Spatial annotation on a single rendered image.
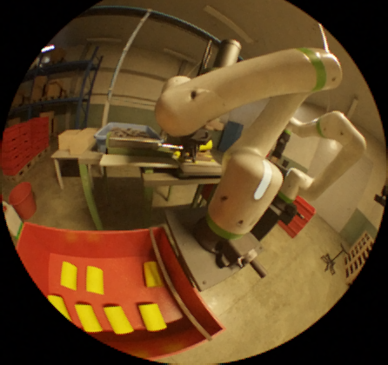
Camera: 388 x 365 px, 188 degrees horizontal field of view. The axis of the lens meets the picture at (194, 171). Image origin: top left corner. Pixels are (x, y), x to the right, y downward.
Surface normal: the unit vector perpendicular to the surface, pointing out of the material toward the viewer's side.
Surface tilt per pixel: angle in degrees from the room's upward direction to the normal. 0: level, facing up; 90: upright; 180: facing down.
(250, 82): 103
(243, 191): 89
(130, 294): 0
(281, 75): 110
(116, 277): 0
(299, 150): 90
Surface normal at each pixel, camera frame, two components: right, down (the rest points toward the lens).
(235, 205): -0.55, 0.18
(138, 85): 0.49, 0.47
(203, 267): 0.28, -0.88
